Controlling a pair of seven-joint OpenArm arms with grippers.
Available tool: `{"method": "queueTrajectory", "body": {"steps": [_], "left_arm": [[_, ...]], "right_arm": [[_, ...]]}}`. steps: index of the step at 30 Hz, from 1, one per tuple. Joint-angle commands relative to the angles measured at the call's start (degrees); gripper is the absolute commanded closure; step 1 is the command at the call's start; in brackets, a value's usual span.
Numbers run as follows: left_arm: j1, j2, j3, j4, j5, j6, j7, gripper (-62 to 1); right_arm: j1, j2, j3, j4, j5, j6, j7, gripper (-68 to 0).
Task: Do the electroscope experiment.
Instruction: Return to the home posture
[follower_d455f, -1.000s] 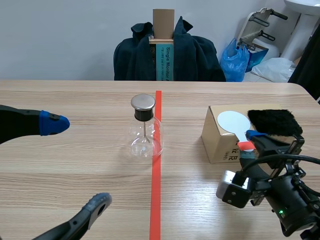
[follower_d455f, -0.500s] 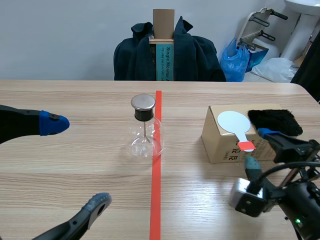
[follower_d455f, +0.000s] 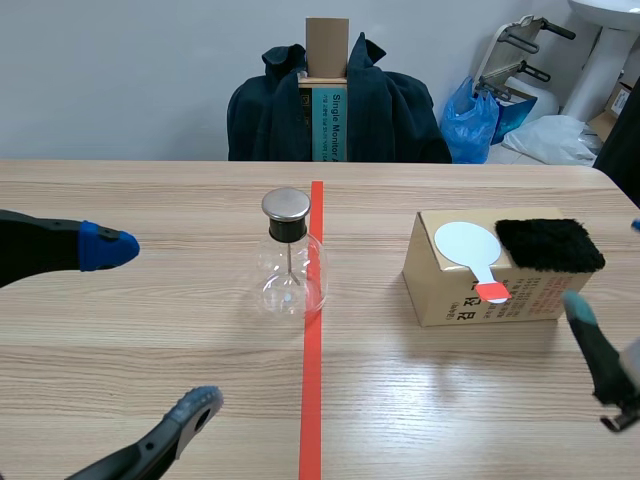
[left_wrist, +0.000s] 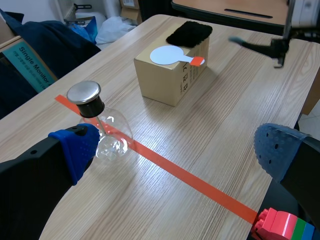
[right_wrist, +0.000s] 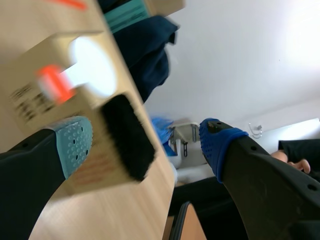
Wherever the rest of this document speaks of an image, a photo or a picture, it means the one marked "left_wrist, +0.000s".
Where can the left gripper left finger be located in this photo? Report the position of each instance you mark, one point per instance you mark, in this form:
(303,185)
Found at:
(37,175)

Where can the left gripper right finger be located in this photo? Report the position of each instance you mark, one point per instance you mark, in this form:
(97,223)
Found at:
(295,160)

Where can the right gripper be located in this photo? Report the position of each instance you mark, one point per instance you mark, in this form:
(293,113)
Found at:
(280,50)

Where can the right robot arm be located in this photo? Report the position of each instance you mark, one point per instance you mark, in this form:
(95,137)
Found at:
(289,17)

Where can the wooden desk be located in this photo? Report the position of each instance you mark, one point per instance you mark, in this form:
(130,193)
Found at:
(240,10)

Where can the black fur patch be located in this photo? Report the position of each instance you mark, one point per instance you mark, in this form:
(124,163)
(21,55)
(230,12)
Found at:
(190,33)

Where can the toy brick block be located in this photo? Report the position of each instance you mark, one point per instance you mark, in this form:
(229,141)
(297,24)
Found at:
(282,225)

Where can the clear glass flask metal disc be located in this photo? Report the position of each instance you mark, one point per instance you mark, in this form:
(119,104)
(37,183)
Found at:
(85,93)

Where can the brown cardboard box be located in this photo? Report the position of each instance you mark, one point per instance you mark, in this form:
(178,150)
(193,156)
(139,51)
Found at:
(160,80)

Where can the teal printed box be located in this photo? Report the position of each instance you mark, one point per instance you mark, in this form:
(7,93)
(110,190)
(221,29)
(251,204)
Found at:
(30,65)

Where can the white plastic bag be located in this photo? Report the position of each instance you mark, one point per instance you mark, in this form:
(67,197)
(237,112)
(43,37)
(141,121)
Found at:
(112,30)

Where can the blue plastic bag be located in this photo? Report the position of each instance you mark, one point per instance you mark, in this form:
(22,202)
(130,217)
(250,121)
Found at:
(86,28)

